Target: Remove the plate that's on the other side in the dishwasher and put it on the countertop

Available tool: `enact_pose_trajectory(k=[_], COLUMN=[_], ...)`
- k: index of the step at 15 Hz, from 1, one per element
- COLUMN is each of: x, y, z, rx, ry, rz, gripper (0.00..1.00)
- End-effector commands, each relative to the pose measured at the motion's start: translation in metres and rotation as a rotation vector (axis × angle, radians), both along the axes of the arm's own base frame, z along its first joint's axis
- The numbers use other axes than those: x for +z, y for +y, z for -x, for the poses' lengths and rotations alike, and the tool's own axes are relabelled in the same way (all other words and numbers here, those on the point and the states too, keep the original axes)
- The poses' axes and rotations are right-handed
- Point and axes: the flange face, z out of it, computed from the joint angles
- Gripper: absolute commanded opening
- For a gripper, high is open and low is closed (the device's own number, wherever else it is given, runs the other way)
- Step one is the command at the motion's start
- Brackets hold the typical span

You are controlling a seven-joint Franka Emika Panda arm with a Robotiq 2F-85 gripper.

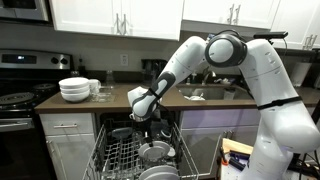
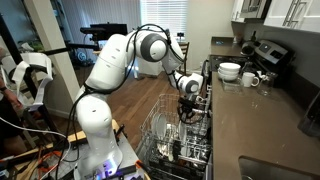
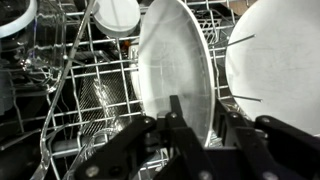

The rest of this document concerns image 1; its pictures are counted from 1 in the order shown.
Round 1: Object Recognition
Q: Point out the wooden board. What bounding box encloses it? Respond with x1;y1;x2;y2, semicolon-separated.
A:
221;137;255;180

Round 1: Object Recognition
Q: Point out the grey cup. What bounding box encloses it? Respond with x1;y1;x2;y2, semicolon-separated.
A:
223;87;237;101

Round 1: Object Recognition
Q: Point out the clear rectangular glass dish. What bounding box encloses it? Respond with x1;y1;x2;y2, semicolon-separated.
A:
90;85;116;103

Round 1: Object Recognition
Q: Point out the clear glass cup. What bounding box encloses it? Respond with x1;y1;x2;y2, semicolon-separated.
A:
87;78;101;96

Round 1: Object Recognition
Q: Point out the stainless steel kitchen sink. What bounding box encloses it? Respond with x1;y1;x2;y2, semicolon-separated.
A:
175;83;255;102

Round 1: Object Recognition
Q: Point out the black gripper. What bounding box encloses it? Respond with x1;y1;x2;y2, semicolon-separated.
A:
138;114;157;149

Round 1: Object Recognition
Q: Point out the orange handled clamp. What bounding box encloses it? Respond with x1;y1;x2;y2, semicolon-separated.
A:
219;147;231;167

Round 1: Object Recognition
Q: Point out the black appliance with clear jar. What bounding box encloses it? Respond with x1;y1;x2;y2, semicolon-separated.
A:
154;59;168;84
140;58;156;86

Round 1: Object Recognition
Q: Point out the white cabinet drawer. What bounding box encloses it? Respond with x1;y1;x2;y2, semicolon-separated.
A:
39;112;95;136

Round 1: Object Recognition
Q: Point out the built-in dishwasher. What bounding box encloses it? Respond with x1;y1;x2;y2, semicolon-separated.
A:
94;111;183;180

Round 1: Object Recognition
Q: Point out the white base cabinet door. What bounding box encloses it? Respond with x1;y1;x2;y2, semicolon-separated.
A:
44;133;96;180

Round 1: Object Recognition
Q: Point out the white ceramic bowl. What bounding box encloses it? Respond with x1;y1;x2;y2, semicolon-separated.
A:
58;76;91;90
60;90;91;103
59;85;91;96

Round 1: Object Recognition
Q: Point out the chrome kitchen faucet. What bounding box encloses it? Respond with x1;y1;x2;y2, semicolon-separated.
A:
200;65;218;86

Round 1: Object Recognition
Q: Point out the black cable bundle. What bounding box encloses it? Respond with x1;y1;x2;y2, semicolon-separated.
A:
287;151;320;180

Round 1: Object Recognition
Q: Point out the white paper towel roll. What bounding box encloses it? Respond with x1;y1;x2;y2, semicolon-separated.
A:
289;60;313;88

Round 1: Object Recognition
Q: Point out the clear glass jar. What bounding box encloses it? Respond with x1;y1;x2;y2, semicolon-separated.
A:
105;69;115;88

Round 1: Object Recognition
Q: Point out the black stereo camera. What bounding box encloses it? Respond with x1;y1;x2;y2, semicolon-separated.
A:
252;30;290;41

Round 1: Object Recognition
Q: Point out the black stainless steel stove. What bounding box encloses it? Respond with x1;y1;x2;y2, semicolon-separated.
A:
0;48;73;180

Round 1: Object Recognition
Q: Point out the metal wire dishwasher rack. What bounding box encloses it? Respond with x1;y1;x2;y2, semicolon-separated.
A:
82;122;200;180

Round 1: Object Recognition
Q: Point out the grey robot base table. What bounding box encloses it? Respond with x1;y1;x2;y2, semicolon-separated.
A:
217;159;254;180

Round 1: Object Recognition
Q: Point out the stainless steel microwave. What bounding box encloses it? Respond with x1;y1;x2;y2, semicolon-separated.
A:
0;0;51;24

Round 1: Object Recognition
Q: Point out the large white dinner plate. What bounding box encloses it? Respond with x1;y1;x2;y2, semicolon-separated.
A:
137;140;172;162

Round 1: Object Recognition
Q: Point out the small clear glass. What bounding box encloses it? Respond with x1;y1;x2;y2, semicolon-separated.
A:
69;69;81;79

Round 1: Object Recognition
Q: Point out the white dish in sink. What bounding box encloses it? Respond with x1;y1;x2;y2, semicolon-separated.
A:
183;92;207;102

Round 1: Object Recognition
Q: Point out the white upper cabinet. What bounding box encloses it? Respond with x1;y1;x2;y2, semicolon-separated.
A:
182;0;282;31
48;0;185;42
270;0;320;50

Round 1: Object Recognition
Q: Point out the white wall outlet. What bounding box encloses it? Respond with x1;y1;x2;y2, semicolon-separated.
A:
119;53;130;67

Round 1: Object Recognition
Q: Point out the white base cabinet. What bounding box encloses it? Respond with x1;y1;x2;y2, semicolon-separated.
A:
179;108;262;178

